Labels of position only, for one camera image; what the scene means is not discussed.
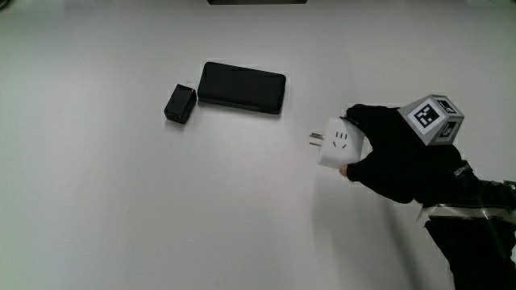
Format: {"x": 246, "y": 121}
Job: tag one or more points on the person's right hand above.
{"x": 397, "y": 161}

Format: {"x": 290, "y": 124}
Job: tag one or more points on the dark monitor base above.
{"x": 256, "y": 1}

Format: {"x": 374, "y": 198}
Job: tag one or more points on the person's right forearm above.
{"x": 475, "y": 237}

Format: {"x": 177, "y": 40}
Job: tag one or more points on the black power bank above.
{"x": 242, "y": 87}

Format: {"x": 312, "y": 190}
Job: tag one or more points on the white cube socket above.
{"x": 339, "y": 143}

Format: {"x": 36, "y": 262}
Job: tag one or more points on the black charger plug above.
{"x": 180, "y": 103}

